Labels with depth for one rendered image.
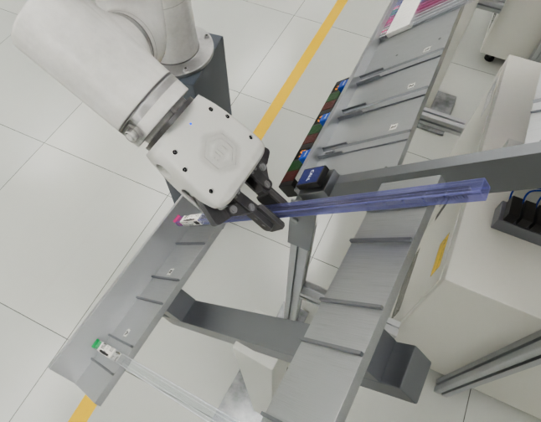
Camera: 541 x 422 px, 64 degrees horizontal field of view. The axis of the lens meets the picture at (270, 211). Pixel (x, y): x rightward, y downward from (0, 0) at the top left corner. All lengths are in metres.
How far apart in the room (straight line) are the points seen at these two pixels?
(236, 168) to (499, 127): 0.80
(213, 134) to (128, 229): 1.21
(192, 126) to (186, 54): 0.60
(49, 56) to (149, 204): 1.25
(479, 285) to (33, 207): 1.53
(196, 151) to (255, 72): 1.64
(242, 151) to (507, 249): 0.64
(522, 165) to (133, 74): 0.46
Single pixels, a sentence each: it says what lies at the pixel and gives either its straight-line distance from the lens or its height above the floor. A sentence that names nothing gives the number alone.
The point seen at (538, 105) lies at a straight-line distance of 0.68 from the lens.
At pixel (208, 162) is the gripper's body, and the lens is 0.46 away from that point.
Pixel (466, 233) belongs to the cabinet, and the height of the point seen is 0.62.
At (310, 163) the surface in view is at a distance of 0.83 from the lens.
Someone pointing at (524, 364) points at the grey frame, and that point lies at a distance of 1.06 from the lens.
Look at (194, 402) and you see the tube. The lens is 0.45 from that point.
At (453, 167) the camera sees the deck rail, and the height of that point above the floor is 0.93.
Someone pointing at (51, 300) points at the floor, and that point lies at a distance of 1.64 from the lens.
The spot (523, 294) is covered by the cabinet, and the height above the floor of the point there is 0.62.
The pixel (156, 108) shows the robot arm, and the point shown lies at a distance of 0.45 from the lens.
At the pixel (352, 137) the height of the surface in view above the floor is 0.76.
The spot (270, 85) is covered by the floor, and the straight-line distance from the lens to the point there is 2.02.
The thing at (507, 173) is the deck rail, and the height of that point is 0.95.
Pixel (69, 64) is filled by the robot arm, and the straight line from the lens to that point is 0.47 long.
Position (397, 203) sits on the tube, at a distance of 0.38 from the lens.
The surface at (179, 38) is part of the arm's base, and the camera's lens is 1.02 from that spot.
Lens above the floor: 1.39
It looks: 60 degrees down
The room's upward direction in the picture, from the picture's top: straight up
